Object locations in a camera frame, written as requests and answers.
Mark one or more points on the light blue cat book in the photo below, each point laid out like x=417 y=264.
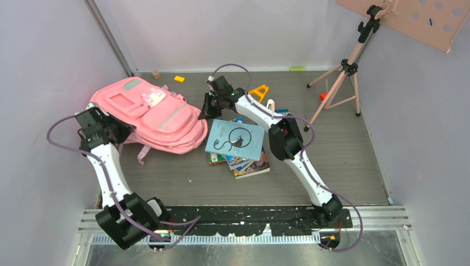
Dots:
x=235 y=139

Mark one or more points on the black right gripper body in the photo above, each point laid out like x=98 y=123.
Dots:
x=215 y=106

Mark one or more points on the pink student backpack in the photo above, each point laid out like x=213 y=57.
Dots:
x=163 y=120

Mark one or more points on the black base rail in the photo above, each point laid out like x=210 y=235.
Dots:
x=208 y=225

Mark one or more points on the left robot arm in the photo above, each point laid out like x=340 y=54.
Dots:
x=126 y=218

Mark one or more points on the pink tripod music stand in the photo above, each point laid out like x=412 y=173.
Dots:
x=433 y=23

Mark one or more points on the yellow spine paperback book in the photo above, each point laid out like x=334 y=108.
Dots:
x=239 y=163

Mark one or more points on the white pink stapler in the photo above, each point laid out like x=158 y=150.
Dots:
x=271 y=105

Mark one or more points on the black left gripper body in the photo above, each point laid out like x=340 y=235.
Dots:
x=121 y=131

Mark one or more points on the green cover book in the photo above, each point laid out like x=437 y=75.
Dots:
x=216 y=159

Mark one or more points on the small yellow brick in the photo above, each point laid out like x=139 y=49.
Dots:
x=179 y=79

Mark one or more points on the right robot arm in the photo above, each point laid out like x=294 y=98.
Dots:
x=285 y=142

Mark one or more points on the small wooden block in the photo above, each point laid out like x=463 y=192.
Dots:
x=156 y=75

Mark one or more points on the yellow triangle ruler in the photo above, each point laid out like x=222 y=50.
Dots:
x=259 y=93

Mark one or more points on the small orange block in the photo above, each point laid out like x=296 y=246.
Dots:
x=323 y=96

